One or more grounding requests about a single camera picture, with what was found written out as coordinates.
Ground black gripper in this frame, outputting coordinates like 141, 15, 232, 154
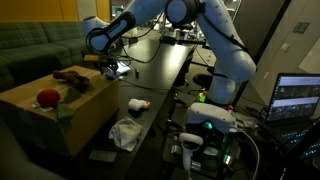
95, 54, 120, 76

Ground brown plush toy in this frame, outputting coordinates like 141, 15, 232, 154
52, 69, 91, 94

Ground white pink plush toy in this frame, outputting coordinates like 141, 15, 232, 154
128, 98, 152, 112

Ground white towel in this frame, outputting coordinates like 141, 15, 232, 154
108, 116, 143, 153

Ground large cardboard box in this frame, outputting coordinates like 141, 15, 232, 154
0, 64, 120, 158

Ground lit tablet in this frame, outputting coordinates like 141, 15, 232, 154
109, 60, 133, 76

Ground black equipment bar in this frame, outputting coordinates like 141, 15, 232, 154
159, 31, 209, 46

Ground red plush rose green leaves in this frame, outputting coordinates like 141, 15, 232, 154
32, 86, 83, 133

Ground green plaid sofa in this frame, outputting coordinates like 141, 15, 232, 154
0, 21, 113, 94

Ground dark grey flat block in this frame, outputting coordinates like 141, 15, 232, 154
88, 149, 118, 164

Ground small green yellow object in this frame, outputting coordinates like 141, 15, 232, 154
196, 90, 210, 104

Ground white VR controller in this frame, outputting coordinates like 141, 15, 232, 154
178, 132, 204, 174

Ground white VR headset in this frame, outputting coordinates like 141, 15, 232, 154
184, 102, 237, 135

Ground black device green lights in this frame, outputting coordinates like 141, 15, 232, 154
162, 124, 243, 179

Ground open black laptop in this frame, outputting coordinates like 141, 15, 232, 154
264, 72, 320, 161

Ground white wall switch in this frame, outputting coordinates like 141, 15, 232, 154
280, 42, 291, 53

